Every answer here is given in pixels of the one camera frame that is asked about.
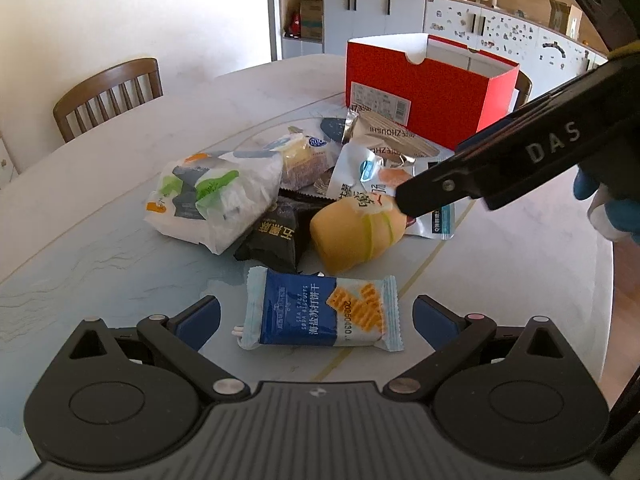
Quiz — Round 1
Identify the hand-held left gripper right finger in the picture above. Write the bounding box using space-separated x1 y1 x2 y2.
383 294 569 403

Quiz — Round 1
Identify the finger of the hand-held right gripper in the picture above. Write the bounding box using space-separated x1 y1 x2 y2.
454 105 541 159
395 152 501 219

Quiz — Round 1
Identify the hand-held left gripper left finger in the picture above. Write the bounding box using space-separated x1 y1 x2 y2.
69 295 251 404

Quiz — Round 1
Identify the silver beige snack packet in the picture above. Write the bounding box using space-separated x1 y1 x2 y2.
345 108 437 159
367 144 452 177

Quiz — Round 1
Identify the red cardboard box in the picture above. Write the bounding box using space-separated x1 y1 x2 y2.
345 34 521 152

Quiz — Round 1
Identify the white shrimp print pouch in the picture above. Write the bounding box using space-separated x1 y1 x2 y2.
327 142 457 239

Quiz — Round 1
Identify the yellow bread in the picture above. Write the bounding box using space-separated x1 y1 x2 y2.
309 197 408 276

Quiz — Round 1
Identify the blue cracker packet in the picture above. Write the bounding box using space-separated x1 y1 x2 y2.
234 266 404 354

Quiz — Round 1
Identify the black snack packet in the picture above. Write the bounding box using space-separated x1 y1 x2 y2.
234 194 327 274

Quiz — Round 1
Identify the white green bread bag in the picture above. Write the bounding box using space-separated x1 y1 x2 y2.
144 150 284 256

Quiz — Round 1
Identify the clear cake packet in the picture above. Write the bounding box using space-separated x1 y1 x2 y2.
272 131 337 189

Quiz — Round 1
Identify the white marble desktop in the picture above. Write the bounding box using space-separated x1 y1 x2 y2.
0 54 621 480

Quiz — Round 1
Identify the person's right hand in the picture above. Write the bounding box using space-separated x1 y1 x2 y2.
572 166 640 247

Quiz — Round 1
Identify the wooden chair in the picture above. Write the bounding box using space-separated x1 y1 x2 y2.
52 57 165 144
514 71 534 111

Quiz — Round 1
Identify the sticker covered white cabinet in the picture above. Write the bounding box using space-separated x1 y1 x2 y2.
424 0 613 107

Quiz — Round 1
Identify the open brown cardboard box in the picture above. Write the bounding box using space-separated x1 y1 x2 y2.
547 0 584 36

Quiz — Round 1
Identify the grey door cabinet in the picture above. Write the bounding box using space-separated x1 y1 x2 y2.
322 0 429 56

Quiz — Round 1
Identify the printed cardboard carton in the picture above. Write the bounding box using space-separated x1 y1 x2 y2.
299 0 325 41

